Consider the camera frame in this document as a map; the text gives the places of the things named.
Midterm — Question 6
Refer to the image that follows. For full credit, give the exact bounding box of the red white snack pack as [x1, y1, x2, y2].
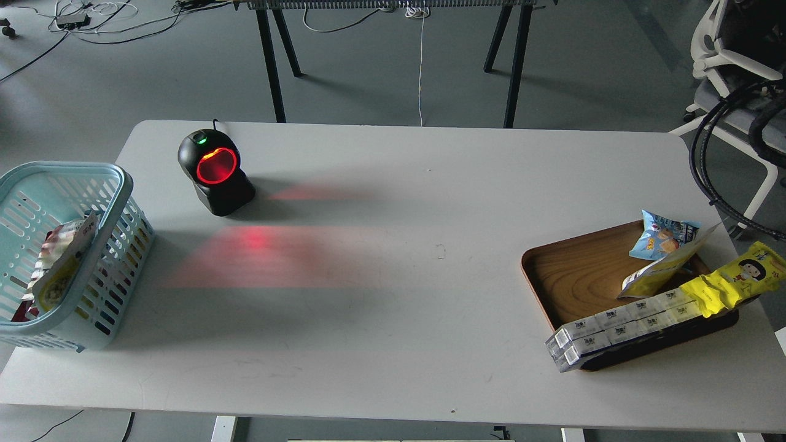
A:
[11, 219, 93, 324]

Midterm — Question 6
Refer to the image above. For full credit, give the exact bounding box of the clear wrapped box row upper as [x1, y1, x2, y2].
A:
[545, 289, 702, 355]

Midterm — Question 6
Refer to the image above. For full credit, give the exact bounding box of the brown wooden tray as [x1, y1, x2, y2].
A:
[521, 222, 739, 371]

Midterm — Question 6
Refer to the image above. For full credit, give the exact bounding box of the white hanging cord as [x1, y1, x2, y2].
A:
[405, 6, 430, 127]

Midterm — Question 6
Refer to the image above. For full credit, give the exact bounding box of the yellow cartoon snack pack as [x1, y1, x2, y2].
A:
[679, 241, 785, 318]

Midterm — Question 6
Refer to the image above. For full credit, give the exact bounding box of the black cable bundle right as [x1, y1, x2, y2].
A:
[689, 80, 786, 241]

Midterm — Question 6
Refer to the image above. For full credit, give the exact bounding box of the light blue plastic basket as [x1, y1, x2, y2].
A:
[1, 161, 155, 352]

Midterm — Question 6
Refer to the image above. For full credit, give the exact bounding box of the black power adapter floor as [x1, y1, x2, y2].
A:
[55, 12, 91, 31]

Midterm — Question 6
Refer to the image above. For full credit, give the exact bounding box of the black barcode scanner red window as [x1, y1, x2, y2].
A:
[177, 128, 256, 217]

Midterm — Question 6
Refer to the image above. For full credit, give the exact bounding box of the blue snack bag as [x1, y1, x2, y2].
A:
[628, 210, 701, 261]

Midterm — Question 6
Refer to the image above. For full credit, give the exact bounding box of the yellow white snack pouch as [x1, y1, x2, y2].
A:
[617, 223, 722, 300]

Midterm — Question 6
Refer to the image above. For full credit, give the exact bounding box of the yellow nut snack pouch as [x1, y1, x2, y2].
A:
[28, 210, 102, 314]

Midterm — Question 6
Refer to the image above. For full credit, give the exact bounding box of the background black leg table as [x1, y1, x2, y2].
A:
[246, 0, 541, 129]

